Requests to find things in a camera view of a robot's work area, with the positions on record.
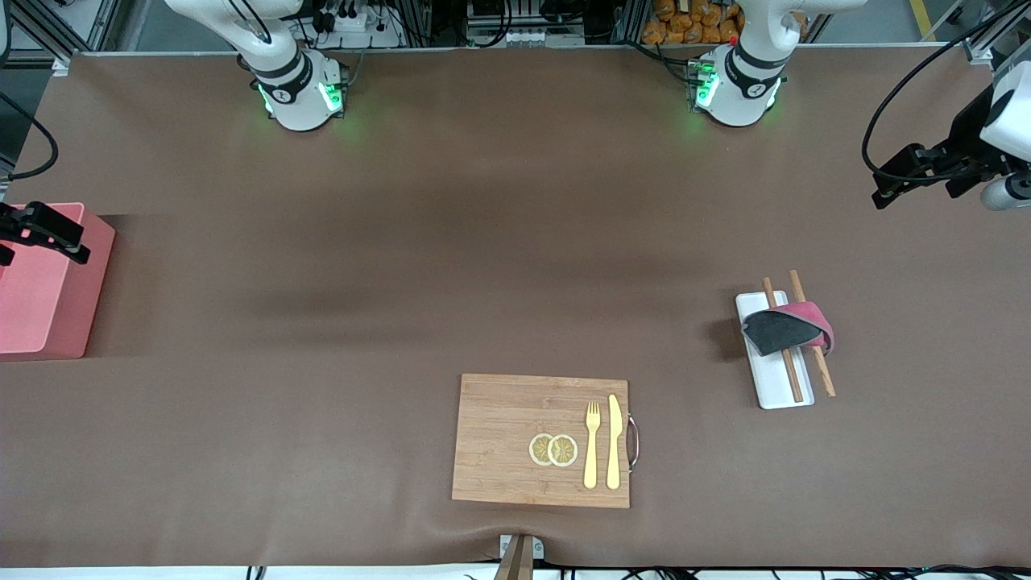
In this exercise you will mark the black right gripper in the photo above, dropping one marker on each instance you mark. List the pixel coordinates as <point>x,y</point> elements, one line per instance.
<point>24,224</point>

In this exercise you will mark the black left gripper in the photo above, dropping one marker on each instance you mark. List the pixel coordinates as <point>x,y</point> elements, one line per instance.
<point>966,134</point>

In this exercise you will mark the pink and grey cloth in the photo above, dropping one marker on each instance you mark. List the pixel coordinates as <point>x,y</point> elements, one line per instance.
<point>773,330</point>

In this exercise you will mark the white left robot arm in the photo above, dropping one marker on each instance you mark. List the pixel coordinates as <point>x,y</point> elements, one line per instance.
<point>749,80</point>

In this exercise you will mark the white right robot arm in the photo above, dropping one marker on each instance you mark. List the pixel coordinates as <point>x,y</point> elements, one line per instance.
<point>294,80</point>

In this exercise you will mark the pink plastic bin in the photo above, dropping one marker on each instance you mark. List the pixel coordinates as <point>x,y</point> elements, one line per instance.
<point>48,306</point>

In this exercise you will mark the brown wooden chopstick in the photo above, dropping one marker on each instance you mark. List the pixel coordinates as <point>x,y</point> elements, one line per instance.
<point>826,379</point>
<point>793,379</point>

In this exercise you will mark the white rectangular tray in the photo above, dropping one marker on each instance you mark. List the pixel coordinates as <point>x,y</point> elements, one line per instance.
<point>765,379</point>

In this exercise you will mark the brown table cover mat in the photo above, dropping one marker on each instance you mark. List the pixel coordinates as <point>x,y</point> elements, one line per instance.
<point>322,282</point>

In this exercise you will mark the orange snack bags pile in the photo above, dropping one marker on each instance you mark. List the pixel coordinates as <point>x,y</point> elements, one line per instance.
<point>685,24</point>

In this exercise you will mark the white power strip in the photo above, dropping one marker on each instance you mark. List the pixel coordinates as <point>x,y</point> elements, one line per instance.
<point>354,24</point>

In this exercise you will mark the small white socket strip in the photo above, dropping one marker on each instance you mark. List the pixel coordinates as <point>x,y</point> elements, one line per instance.
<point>532,36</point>

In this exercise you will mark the yellow knife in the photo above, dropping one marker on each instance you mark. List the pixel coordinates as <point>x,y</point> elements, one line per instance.
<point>614,451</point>

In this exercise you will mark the yellow fork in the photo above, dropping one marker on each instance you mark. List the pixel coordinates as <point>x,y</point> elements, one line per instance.
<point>591,459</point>

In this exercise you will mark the lemon slice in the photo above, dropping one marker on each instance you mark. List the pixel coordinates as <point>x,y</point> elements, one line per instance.
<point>564,451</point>

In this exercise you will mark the aluminium frame rail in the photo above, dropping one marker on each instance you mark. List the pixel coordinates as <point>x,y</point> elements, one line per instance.
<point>979,50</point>
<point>61,63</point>

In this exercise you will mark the metal bracket with wooden post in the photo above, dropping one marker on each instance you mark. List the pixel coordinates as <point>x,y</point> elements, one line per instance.
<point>519,552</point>

